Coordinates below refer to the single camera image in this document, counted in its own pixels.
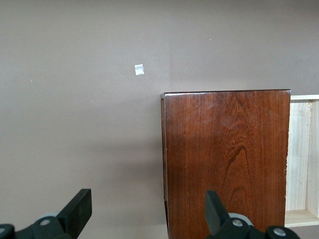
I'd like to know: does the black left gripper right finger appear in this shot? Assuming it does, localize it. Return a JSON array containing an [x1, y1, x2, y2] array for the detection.
[[204, 190, 300, 239]]

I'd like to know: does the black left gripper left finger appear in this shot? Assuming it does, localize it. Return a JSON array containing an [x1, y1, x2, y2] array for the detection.
[[0, 188, 93, 239]]

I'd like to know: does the dark brown wooden cabinet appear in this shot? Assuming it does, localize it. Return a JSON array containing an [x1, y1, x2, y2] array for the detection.
[[160, 89, 292, 239]]

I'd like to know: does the light wood drawer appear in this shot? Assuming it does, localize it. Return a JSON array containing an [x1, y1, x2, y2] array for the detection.
[[284, 94, 319, 229]]

